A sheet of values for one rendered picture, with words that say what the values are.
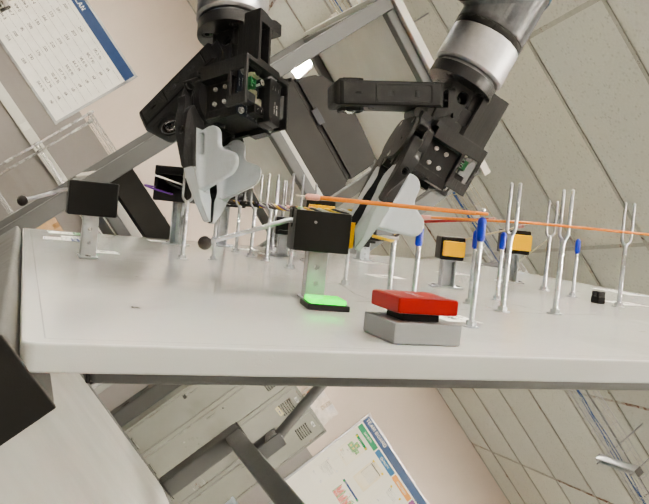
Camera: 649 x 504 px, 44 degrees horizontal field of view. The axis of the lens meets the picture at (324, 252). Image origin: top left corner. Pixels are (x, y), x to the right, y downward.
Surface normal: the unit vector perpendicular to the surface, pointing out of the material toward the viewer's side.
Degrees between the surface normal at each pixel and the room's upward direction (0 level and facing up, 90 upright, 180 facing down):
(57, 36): 90
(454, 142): 97
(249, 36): 119
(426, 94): 96
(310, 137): 90
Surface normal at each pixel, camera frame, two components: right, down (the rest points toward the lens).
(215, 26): -0.02, 0.96
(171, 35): 0.28, -0.04
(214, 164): -0.53, -0.20
